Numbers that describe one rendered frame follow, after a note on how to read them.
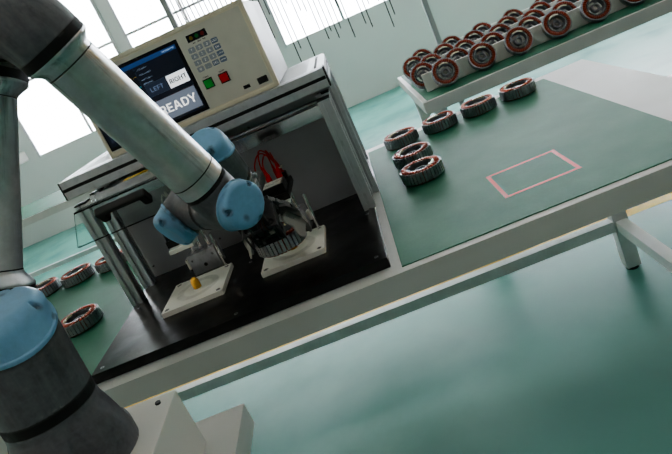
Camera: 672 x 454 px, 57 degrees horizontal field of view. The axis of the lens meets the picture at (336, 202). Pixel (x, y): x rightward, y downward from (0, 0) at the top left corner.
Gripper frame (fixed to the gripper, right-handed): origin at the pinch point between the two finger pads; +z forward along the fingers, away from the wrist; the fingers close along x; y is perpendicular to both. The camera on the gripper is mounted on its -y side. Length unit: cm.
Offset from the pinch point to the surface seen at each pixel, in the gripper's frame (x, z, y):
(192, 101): -9.0, -15.8, -34.5
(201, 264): -25.1, 14.2, -13.1
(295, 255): 0.8, 5.4, 1.5
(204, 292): -21.3, 5.6, 1.5
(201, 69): -3.8, -20.4, -37.7
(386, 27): 86, 373, -529
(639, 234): 92, 86, -14
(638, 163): 69, -1, 16
